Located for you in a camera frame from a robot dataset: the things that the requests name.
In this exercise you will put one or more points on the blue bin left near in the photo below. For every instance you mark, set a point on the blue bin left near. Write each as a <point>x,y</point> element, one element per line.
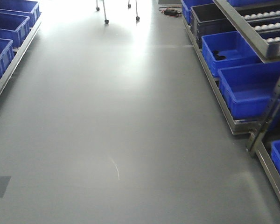
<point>6,55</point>

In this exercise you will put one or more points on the steel roller shelf frame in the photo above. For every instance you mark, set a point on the steel roller shelf frame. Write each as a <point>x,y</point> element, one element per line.
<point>258,21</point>

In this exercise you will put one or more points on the blue bin left far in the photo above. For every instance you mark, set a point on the blue bin left far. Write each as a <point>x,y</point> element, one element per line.
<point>22,7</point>

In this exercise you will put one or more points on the dark navy bin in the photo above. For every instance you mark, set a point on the dark navy bin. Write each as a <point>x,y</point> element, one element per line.
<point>208,19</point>

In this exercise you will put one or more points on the blue bin left middle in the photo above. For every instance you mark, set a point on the blue bin left middle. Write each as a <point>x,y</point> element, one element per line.
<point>14,27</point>

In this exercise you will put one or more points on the left steel floor rack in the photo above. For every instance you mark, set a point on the left steel floor rack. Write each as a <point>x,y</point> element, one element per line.
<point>19,54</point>

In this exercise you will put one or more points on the blue bin with black parts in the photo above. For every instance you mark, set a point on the blue bin with black parts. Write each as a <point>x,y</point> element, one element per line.
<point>228,49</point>

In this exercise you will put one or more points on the empty blue bin front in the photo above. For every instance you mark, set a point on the empty blue bin front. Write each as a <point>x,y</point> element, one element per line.
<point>248,88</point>

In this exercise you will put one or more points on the black charger with cables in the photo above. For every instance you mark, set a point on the black charger with cables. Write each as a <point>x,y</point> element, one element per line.
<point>174,11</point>

